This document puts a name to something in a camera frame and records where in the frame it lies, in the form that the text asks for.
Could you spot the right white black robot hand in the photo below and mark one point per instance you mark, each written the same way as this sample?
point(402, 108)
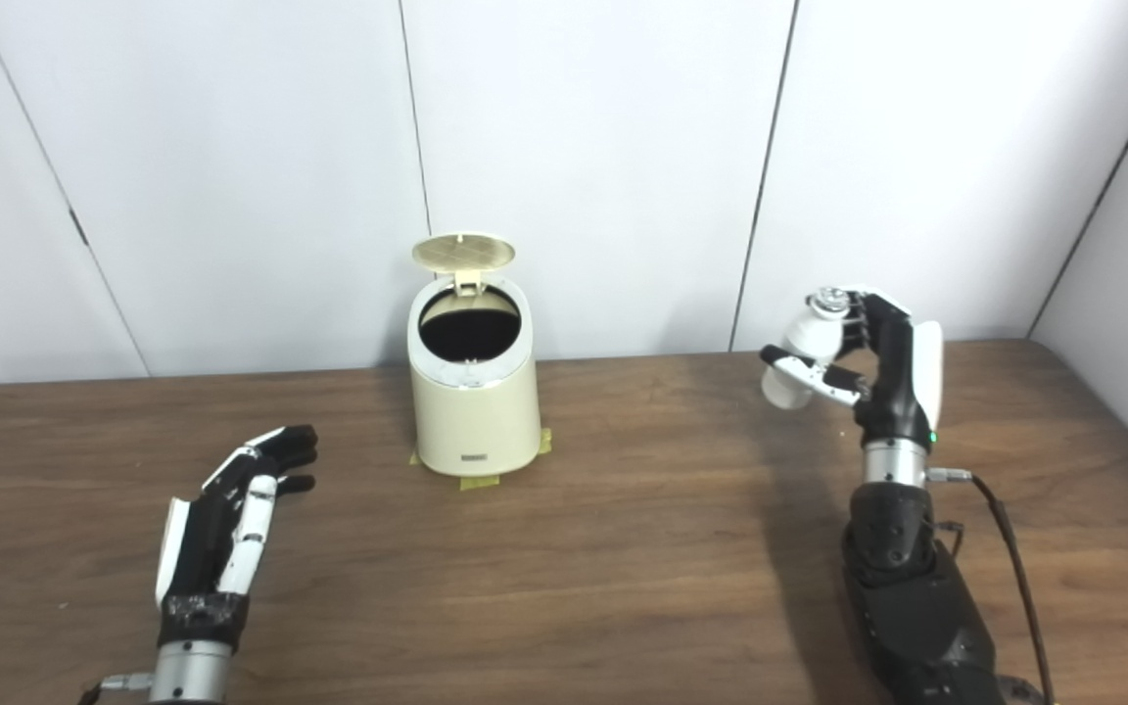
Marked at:
point(897, 382)

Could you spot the round cream bin lid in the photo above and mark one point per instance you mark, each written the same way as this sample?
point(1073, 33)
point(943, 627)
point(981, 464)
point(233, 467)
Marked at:
point(464, 252)

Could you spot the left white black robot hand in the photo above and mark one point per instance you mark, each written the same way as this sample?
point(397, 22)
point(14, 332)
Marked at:
point(202, 548)

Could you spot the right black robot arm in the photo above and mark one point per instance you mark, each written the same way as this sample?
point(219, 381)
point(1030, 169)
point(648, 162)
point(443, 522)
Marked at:
point(916, 607)

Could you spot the small white plastic bottle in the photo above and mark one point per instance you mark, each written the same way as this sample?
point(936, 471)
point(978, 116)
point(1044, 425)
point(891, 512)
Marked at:
point(809, 338)

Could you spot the cream-colored bin body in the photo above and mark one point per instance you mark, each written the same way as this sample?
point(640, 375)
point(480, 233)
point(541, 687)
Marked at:
point(476, 421)

